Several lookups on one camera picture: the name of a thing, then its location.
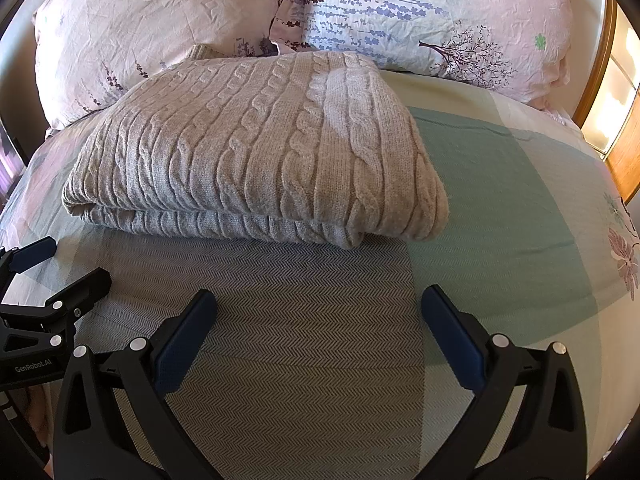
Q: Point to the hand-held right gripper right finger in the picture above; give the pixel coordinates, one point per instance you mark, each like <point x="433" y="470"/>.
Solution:
<point x="457" y="345"/>

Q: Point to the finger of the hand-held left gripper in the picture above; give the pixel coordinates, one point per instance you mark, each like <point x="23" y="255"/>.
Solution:
<point x="82" y="287"/>
<point x="32" y="256"/>

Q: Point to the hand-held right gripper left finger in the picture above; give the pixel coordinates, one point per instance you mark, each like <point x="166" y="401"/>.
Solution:
<point x="177" y="355"/>

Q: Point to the patchwork bed sheet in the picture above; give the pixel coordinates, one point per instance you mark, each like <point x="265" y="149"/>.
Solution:
<point x="500" y="210"/>

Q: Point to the wooden headboard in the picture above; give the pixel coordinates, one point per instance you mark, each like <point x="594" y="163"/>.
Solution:
<point x="625" y="160"/>

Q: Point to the pink floral pillow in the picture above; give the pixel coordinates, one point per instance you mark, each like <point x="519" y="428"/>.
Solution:
<point x="150" y="30"/>

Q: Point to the lavender print pillow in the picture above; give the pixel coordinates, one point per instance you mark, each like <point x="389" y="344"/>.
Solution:
<point x="425" y="15"/>

